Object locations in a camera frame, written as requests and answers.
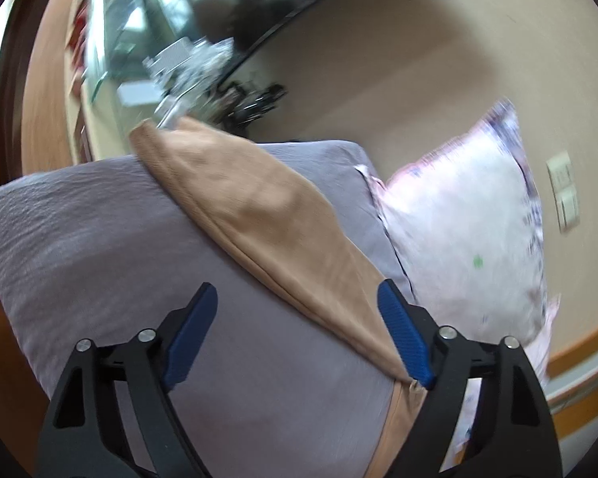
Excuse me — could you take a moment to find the tan garment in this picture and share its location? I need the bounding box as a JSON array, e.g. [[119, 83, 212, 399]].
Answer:
[[130, 119, 425, 477]]

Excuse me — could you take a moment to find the grey bed sheet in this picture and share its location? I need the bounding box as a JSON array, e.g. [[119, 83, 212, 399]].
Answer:
[[0, 157, 423, 477]]

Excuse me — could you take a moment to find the white floral pillow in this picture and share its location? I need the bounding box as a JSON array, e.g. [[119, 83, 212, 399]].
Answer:
[[357, 99, 560, 384]]

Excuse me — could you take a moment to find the wooden bed frame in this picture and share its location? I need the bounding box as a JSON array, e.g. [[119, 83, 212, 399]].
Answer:
[[545, 329, 598, 440]]

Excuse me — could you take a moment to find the beige wall switch plate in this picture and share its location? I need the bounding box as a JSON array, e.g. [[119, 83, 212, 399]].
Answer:
[[547, 151, 580, 232]]

